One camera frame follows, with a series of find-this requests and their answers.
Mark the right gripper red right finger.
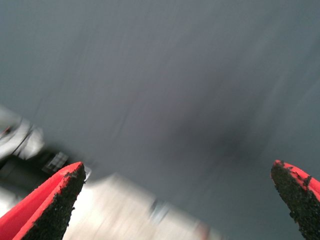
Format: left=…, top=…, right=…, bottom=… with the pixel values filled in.
left=271, top=159, right=320, bottom=240

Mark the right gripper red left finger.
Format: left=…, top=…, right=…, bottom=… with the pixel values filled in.
left=0, top=161, right=87, bottom=240

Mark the dark grey table cloth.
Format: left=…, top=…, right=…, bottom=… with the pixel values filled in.
left=0, top=0, right=320, bottom=240

